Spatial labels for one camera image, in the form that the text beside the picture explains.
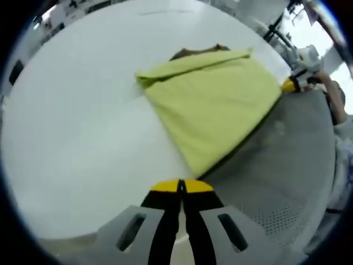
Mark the person in white shirt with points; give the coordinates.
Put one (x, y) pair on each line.
(344, 154)

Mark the person's right hand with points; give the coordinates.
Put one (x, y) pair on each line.
(320, 81)

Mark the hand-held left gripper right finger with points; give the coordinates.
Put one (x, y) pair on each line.
(201, 220)

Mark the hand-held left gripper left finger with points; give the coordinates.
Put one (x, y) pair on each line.
(162, 220)

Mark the black cabinet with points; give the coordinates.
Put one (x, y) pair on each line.
(16, 73)

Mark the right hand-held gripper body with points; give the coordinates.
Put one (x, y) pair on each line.
(310, 59)

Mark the yellow blue grey garment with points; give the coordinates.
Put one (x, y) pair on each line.
(209, 110)

